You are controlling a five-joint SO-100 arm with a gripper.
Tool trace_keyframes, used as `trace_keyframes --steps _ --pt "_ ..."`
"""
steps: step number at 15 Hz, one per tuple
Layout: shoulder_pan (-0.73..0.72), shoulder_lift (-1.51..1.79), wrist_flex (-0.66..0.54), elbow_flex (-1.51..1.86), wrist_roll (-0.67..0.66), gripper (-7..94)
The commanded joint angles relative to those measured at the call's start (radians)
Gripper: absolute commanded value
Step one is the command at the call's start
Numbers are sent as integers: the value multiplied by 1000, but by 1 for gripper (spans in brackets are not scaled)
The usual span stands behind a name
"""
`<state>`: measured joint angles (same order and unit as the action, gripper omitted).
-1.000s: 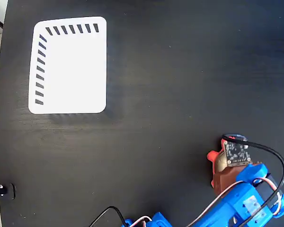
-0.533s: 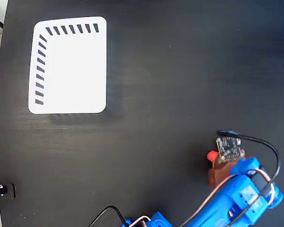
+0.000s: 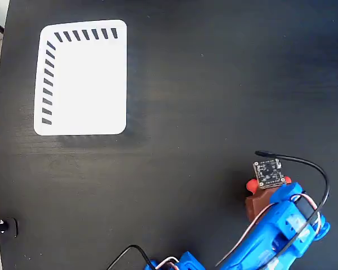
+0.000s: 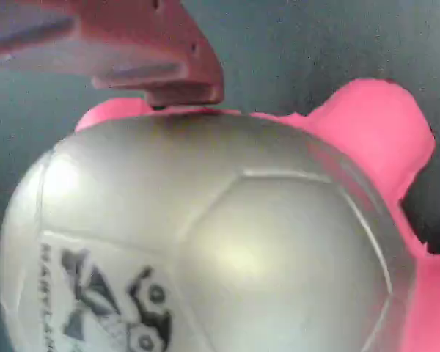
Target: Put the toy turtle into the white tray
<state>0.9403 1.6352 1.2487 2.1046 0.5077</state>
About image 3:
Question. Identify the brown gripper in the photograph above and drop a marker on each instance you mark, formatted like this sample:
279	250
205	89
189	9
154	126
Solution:
259	202

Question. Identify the red turtle toy gold shell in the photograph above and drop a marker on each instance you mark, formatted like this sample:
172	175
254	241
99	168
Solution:
252	186

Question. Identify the white rectangular tray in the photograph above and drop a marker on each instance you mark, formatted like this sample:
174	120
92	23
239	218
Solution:
90	84

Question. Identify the black stand clamp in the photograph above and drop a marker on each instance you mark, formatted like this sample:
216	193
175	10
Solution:
5	226

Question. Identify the black camera circuit board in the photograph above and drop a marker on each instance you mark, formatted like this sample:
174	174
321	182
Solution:
270	173

